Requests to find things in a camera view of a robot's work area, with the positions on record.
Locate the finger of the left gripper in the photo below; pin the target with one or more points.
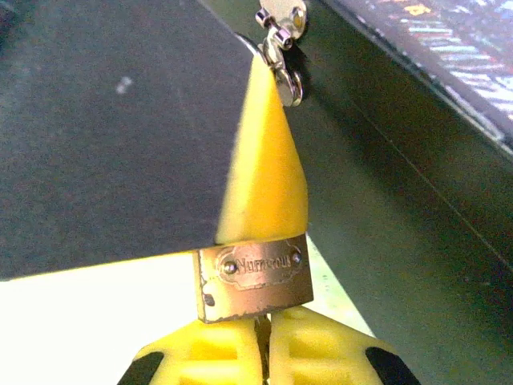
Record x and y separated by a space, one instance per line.
120 160

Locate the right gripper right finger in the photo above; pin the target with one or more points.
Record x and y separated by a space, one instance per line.
320 349

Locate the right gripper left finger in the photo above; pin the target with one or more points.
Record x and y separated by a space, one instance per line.
208 353

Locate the brass padlock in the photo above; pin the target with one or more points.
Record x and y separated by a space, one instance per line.
256 280

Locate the silver box hasp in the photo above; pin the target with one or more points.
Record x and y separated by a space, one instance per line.
280 18

